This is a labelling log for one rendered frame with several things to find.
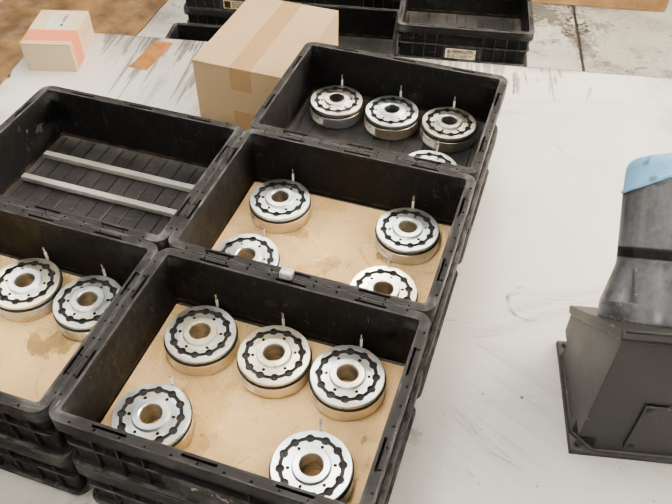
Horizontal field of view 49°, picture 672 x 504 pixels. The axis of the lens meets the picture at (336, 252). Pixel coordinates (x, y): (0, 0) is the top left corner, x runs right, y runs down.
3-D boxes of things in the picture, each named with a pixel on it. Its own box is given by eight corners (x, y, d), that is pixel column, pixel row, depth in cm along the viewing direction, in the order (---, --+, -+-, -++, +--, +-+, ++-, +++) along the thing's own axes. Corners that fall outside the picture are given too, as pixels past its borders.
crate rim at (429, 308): (475, 187, 119) (477, 175, 117) (431, 325, 99) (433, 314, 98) (247, 137, 128) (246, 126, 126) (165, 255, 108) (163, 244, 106)
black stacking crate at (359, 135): (498, 129, 146) (507, 79, 137) (467, 228, 126) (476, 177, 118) (309, 92, 154) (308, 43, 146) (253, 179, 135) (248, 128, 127)
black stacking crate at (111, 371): (424, 368, 106) (431, 318, 98) (362, 565, 87) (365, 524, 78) (176, 299, 115) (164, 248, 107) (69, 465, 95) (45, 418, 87)
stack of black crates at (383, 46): (395, 96, 270) (402, 9, 245) (388, 146, 249) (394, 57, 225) (288, 86, 274) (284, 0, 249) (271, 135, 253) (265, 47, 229)
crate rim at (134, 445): (431, 325, 99) (433, 314, 98) (366, 533, 80) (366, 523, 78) (165, 256, 108) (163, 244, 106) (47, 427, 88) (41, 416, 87)
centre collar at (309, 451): (335, 452, 91) (335, 450, 91) (327, 489, 88) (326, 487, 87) (296, 445, 92) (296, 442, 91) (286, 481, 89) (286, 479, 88)
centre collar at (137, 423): (177, 406, 96) (176, 403, 95) (158, 437, 93) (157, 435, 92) (144, 395, 97) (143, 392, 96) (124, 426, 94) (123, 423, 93)
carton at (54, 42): (49, 36, 191) (41, 9, 185) (95, 37, 191) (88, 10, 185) (28, 70, 180) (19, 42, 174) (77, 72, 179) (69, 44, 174)
